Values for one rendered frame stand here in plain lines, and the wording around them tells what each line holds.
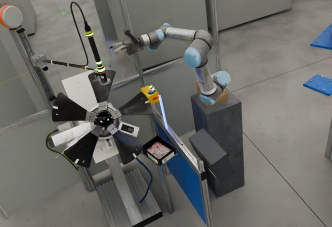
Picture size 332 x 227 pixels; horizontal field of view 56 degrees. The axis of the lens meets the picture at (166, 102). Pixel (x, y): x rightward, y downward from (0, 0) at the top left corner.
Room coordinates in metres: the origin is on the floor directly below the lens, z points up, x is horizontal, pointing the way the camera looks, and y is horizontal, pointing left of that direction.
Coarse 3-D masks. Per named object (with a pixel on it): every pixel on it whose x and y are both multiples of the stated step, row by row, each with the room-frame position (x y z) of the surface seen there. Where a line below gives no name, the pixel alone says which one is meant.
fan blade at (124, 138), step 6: (120, 132) 1.77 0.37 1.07; (114, 138) 1.69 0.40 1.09; (120, 138) 1.71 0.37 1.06; (126, 138) 1.74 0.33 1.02; (120, 144) 1.66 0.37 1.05; (126, 144) 1.69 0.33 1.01; (132, 144) 1.71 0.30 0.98; (138, 144) 1.73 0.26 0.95; (120, 150) 1.63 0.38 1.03; (126, 150) 1.64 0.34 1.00; (132, 150) 1.66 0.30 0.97; (138, 150) 1.68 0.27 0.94; (120, 156) 1.59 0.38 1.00; (126, 156) 1.61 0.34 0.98; (132, 156) 1.62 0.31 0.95; (126, 162) 1.57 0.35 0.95
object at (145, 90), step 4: (144, 88) 2.28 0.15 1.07; (148, 88) 2.27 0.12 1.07; (144, 92) 2.21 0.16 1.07; (148, 92) 2.20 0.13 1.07; (156, 92) 2.17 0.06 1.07; (148, 96) 2.15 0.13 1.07; (152, 96) 2.16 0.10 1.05; (156, 96) 2.17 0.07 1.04; (152, 100) 2.15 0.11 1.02; (156, 100) 2.16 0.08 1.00
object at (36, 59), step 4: (32, 56) 2.23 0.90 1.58; (36, 56) 2.21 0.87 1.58; (40, 56) 2.20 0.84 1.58; (44, 56) 2.21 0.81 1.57; (32, 60) 2.20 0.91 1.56; (36, 60) 2.17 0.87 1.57; (40, 60) 2.17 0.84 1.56; (36, 64) 2.19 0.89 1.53; (40, 64) 2.16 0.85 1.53; (44, 64) 2.19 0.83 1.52
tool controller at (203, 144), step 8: (192, 136) 1.38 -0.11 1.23; (200, 136) 1.36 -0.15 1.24; (208, 136) 1.34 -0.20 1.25; (192, 144) 1.34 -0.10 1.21; (200, 144) 1.30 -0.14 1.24; (208, 144) 1.28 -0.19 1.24; (216, 144) 1.26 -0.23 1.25; (200, 152) 1.25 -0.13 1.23; (208, 152) 1.23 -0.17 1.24; (216, 152) 1.21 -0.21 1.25; (224, 152) 1.19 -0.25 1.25; (208, 160) 1.18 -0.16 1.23; (216, 160) 1.16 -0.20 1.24; (224, 160) 1.17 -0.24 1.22; (208, 168) 1.25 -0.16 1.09; (216, 168) 1.15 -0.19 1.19; (224, 168) 1.17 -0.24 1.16; (232, 168) 1.18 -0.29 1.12; (216, 176) 1.16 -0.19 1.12; (224, 176) 1.17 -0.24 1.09
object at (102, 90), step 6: (108, 72) 2.01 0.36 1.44; (114, 72) 1.99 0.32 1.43; (90, 78) 2.04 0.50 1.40; (96, 78) 2.02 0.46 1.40; (96, 84) 1.99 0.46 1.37; (108, 84) 1.94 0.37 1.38; (96, 90) 1.97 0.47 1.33; (102, 90) 1.94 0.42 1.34; (96, 96) 1.94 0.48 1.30; (102, 96) 1.91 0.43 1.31
